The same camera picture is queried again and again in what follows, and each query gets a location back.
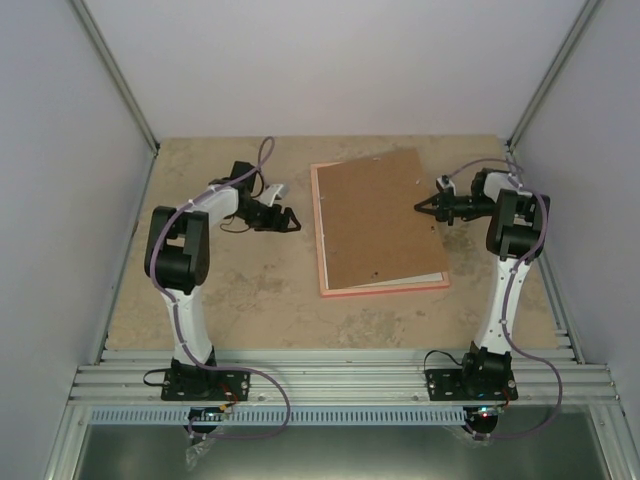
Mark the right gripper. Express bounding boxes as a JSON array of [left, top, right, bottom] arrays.
[[415, 188, 495, 226]]

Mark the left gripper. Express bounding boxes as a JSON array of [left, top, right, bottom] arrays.
[[234, 199, 294, 234]]

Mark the brown cardboard backing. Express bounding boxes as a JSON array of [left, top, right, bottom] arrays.
[[311, 149, 450, 297]]

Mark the sunset landscape photo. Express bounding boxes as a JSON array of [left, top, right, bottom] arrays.
[[315, 167, 448, 292]]

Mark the pink picture frame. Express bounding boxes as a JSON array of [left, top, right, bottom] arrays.
[[309, 160, 452, 300]]

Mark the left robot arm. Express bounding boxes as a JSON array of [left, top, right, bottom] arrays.
[[144, 161, 301, 403]]

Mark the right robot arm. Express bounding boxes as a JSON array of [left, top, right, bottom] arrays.
[[414, 168, 551, 401]]

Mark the left controller board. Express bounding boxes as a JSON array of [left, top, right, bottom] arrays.
[[187, 404, 233, 422]]

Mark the controller board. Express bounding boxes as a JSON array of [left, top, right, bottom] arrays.
[[470, 404, 504, 418], [187, 404, 233, 422]]

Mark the right controller board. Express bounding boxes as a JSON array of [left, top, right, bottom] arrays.
[[470, 404, 504, 418]]

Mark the clear plastic bag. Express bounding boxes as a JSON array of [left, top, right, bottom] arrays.
[[185, 438, 210, 471]]

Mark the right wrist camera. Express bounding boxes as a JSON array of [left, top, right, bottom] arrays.
[[436, 175, 456, 196]]

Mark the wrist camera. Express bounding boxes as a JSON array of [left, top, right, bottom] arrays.
[[258, 183, 289, 207], [436, 175, 456, 196]]

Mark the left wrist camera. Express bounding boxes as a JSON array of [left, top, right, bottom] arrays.
[[258, 183, 289, 207]]

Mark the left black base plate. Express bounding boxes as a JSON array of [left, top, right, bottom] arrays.
[[160, 368, 250, 403]]

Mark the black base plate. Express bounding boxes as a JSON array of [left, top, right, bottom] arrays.
[[424, 368, 519, 401], [160, 368, 250, 403]]

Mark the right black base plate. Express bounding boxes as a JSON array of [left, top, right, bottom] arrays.
[[424, 368, 519, 401]]

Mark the aluminium mounting rail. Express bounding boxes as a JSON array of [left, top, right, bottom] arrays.
[[69, 348, 620, 406]]

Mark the right aluminium corner post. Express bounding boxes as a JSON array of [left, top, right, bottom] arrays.
[[504, 0, 604, 154]]

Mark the aluminium corner post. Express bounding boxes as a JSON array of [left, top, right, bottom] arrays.
[[68, 0, 160, 155], [504, 0, 604, 154]]

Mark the blue slotted cable duct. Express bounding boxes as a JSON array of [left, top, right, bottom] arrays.
[[88, 405, 478, 427]]

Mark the left aluminium corner post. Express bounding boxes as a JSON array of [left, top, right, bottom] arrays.
[[68, 0, 160, 155]]

